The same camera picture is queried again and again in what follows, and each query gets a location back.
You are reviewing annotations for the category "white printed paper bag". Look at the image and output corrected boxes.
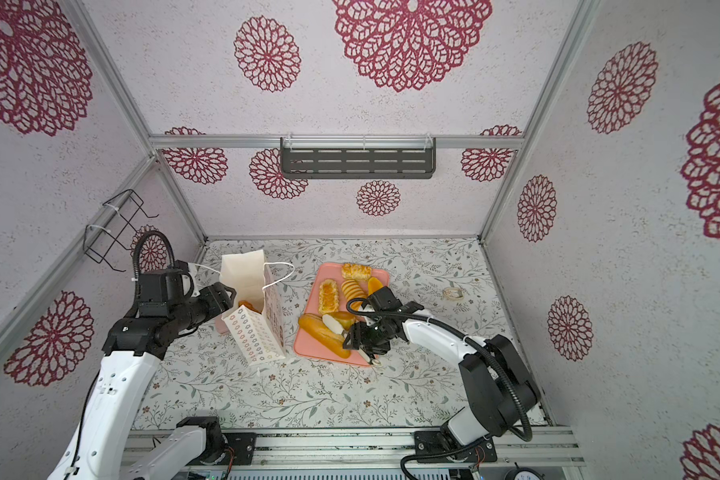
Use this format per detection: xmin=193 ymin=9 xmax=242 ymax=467
xmin=188 ymin=249 xmax=295 ymax=366

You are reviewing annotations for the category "black round gauge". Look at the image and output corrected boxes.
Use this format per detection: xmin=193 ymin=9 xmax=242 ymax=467
xmin=503 ymin=463 xmax=545 ymax=480

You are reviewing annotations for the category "pink plastic tray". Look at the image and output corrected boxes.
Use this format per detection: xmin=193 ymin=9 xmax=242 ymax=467
xmin=293 ymin=262 xmax=390 ymax=367

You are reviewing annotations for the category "yellow orange bun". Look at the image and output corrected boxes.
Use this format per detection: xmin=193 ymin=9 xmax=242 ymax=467
xmin=367 ymin=276 xmax=385 ymax=295

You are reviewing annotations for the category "sugared oblong bread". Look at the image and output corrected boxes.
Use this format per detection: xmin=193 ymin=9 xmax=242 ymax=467
xmin=318 ymin=279 xmax=340 ymax=315

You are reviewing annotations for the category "black wire wall rack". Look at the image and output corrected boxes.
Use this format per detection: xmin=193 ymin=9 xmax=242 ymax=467
xmin=82 ymin=189 xmax=159 ymax=273

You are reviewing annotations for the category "long golden baguette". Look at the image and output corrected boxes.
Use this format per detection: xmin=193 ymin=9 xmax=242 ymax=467
xmin=298 ymin=313 xmax=351 ymax=359

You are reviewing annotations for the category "pale turnover pastry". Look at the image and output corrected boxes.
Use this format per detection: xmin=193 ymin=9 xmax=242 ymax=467
xmin=238 ymin=300 xmax=261 ymax=313

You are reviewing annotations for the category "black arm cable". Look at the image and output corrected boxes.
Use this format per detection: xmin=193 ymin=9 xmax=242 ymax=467
xmin=345 ymin=297 xmax=535 ymax=480
xmin=130 ymin=230 xmax=194 ymax=301

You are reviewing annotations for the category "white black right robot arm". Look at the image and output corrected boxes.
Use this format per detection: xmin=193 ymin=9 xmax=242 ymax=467
xmin=344 ymin=287 xmax=540 ymax=448

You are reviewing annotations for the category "brown crusty bread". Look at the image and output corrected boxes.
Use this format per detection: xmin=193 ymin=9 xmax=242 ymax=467
xmin=341 ymin=263 xmax=373 ymax=281

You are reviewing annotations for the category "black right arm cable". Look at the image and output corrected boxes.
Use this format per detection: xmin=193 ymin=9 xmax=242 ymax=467
xmin=345 ymin=297 xmax=535 ymax=480

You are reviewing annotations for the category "dark grey wall shelf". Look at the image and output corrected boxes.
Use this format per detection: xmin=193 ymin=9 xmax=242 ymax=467
xmin=279 ymin=137 xmax=437 ymax=180

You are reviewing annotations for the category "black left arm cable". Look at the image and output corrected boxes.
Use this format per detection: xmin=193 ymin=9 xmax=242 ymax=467
xmin=130 ymin=230 xmax=194 ymax=301

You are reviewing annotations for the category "ridged spiral bread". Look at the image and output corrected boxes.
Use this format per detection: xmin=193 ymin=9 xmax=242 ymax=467
xmin=341 ymin=279 xmax=367 ymax=309

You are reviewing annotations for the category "pink object behind bag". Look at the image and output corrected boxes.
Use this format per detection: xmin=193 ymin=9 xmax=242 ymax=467
xmin=214 ymin=317 xmax=229 ymax=335

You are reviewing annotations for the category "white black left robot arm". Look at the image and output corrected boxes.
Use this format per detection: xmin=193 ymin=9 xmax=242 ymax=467
xmin=50 ymin=261 xmax=236 ymax=479

